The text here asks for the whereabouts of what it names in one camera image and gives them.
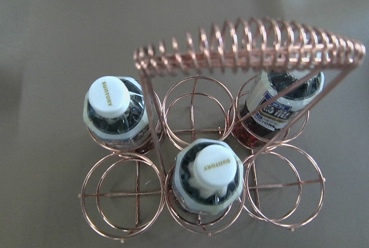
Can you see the tea bottle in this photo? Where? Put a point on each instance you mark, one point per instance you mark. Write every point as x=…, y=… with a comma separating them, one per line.
x=208, y=177
x=115, y=113
x=268, y=121

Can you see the copper wire bottle rack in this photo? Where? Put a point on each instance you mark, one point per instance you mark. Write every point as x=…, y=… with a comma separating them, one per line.
x=195, y=88

